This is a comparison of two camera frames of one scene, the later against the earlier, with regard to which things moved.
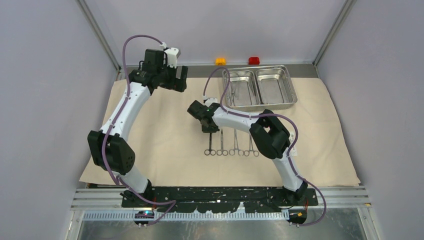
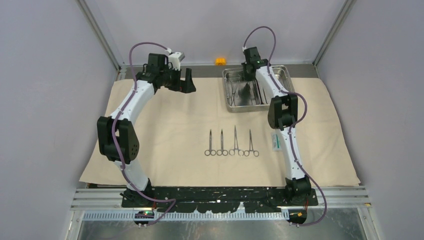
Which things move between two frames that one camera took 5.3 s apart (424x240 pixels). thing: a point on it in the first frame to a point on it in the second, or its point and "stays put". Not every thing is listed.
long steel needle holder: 232,152 stays put
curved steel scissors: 210,151 stays put
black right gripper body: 210,129 to 247,76
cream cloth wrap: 171,150 stays put
